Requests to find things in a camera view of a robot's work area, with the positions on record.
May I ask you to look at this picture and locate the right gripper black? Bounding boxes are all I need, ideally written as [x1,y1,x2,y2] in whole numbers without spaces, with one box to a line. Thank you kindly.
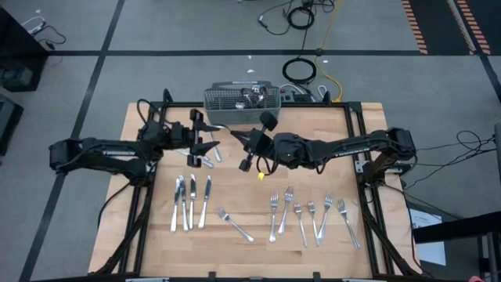
[229,110,279,172]

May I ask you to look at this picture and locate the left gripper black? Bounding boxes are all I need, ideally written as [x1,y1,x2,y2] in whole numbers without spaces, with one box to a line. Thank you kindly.
[171,109,221,168]

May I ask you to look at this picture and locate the silver fork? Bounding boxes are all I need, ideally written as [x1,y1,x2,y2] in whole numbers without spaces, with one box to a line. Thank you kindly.
[277,186,294,236]
[337,198,362,251]
[293,202,309,248]
[214,207,256,244]
[316,193,334,241]
[269,190,279,244]
[307,201,321,248]

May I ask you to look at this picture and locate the grey plastic silverware basket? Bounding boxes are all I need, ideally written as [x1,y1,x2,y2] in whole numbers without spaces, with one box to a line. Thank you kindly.
[204,81,283,126]

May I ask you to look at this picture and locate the black power box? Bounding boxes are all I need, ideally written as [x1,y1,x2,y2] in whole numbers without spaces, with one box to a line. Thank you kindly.
[279,88,314,104]

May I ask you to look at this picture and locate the black case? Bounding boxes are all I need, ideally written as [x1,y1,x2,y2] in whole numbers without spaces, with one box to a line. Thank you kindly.
[0,93,24,157]

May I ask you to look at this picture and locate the black cabinet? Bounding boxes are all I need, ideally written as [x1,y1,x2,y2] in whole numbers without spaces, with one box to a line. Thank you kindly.
[0,6,50,93]

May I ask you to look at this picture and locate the white paper sheet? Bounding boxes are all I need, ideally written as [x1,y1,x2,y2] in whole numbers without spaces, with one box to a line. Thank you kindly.
[408,208,447,267]

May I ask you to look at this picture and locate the black desk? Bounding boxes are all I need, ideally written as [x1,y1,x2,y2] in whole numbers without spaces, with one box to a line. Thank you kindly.
[411,210,501,244]

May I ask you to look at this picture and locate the grey pole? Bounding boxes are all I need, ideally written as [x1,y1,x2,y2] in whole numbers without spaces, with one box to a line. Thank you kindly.
[493,122,501,185]

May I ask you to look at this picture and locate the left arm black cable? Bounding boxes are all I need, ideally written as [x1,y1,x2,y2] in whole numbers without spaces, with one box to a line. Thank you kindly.
[135,97,175,132]

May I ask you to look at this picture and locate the black cable coil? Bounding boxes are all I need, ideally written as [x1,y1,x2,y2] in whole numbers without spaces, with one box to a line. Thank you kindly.
[281,56,318,85]
[286,5,315,31]

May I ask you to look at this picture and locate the yellow floor cable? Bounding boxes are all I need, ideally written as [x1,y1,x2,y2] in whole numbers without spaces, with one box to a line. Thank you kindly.
[314,0,344,104]

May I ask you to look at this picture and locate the thin black floor cable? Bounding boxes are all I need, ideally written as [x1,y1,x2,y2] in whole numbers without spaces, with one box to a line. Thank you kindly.
[257,0,293,37]

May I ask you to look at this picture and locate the white floor cable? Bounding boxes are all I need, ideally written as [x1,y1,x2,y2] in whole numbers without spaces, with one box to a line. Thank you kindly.
[20,15,47,35]

